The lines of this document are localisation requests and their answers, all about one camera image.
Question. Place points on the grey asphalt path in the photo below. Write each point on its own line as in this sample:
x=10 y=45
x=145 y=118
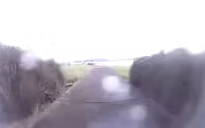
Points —
x=98 y=88

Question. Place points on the green grass field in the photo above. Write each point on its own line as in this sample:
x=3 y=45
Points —
x=76 y=71

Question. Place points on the dark green hedge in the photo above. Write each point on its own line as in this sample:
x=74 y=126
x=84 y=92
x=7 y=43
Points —
x=170 y=80

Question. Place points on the bare brown hedge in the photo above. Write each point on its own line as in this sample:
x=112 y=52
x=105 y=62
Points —
x=13 y=83

